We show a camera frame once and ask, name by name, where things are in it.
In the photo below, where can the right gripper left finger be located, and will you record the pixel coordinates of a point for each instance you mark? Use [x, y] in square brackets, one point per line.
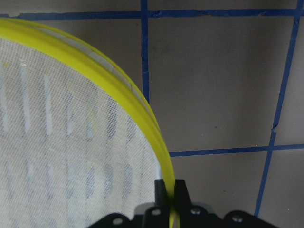
[160, 194]

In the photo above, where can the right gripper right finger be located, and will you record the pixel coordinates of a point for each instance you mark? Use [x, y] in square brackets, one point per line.
[182, 199]

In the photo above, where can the yellow steamer layer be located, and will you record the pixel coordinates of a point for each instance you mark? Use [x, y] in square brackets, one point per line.
[78, 140]

